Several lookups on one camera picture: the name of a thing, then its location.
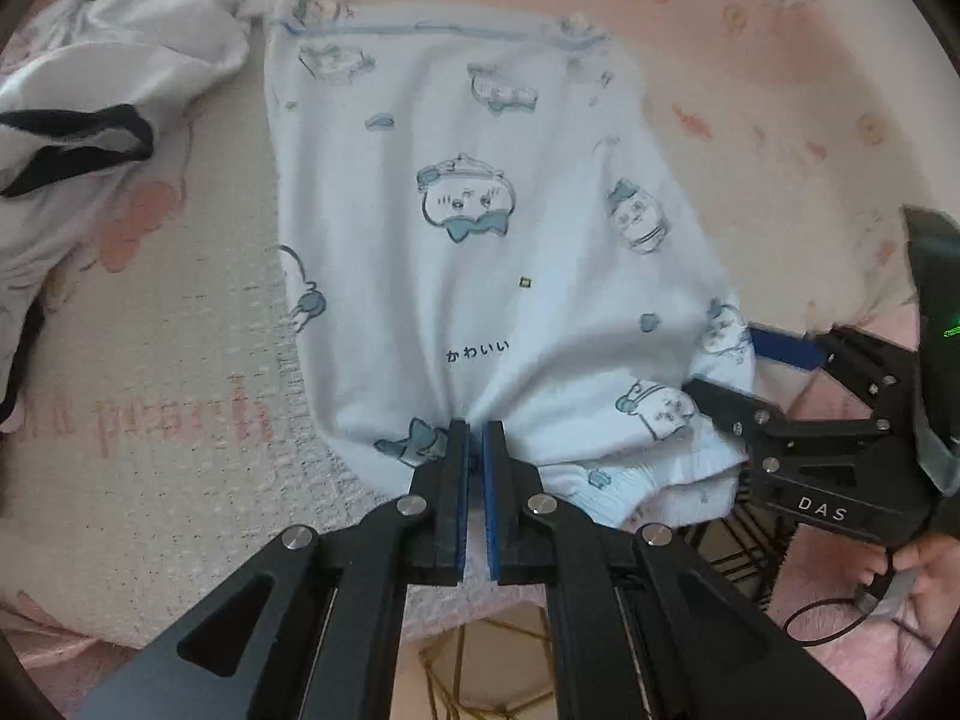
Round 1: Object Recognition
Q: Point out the black wire frame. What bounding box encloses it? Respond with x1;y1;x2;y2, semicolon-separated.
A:
686;491;797;612

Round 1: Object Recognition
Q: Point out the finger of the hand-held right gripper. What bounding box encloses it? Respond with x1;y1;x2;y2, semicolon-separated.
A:
681;377;872;460
750;322;914;422

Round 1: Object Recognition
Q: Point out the gold wire frame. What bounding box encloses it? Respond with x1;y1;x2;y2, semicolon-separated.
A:
416;604;560;720

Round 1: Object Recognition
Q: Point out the light blue cartoon-print shirt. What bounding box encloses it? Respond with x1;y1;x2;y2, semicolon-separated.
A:
264;4;757;530

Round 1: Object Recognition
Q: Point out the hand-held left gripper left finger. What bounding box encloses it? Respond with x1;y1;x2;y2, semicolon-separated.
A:
75;420;472;720

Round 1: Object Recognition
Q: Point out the black cable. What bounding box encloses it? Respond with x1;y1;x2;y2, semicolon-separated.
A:
780;589;875;647

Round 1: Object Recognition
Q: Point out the cream pink printed blanket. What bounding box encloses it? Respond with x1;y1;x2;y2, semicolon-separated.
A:
0;0;960;650

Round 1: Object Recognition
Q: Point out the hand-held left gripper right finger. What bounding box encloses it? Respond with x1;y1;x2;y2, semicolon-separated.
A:
482;420;867;720

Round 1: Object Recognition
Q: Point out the person's right hand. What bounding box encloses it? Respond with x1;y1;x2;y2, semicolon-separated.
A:
892;519;960;647

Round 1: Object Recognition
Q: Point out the white garment with black trim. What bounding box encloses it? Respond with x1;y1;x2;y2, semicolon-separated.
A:
0;0;263;432

